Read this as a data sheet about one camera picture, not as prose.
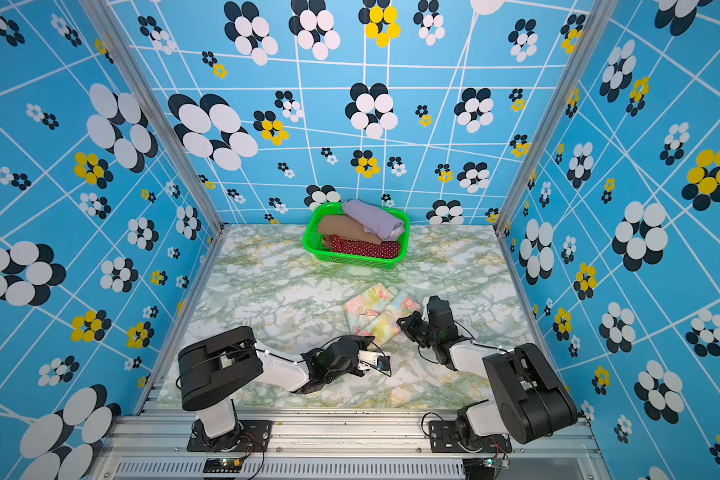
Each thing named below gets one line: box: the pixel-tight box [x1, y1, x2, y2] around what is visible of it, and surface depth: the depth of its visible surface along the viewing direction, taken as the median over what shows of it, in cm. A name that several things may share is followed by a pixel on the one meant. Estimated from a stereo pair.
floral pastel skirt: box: [343, 282, 421, 348], surface depth 93 cm
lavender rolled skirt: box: [342, 199, 405, 241], surface depth 110 cm
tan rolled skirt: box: [318, 214, 383, 245], surface depth 108 cm
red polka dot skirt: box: [331, 236, 401, 259], surface depth 107 cm
